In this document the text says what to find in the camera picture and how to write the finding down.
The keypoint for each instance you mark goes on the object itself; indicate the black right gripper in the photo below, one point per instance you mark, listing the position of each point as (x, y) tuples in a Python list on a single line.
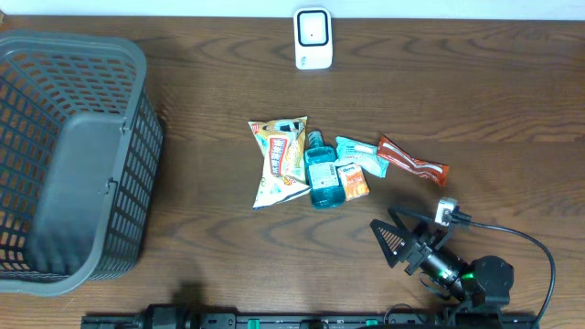
[(395, 257)]

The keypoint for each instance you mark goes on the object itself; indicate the orange Kleenex tissue pack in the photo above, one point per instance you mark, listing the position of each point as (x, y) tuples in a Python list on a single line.
[(353, 181)]

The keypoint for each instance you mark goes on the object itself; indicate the red snack bar wrapper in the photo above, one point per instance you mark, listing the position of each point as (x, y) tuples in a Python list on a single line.
[(437, 173)]

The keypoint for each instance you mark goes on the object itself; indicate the teal wet wipes pack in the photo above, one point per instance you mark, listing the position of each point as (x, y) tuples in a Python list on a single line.
[(351, 151)]

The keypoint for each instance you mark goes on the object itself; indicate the teal mouthwash bottle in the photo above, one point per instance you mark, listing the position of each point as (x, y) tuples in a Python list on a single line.
[(321, 171)]

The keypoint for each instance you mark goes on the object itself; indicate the yellow snack bag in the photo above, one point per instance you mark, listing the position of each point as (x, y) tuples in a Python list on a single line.
[(283, 173)]

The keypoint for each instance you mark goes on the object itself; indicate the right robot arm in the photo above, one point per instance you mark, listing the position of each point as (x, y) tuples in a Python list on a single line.
[(483, 282)]

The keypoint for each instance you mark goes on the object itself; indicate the white barcode scanner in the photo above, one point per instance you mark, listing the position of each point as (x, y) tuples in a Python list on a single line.
[(313, 38)]

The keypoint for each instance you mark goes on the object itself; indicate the dark grey plastic basket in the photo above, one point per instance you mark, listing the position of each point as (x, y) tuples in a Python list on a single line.
[(80, 146)]

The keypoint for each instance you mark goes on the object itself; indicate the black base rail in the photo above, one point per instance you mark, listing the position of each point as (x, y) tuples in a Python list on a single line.
[(398, 316)]

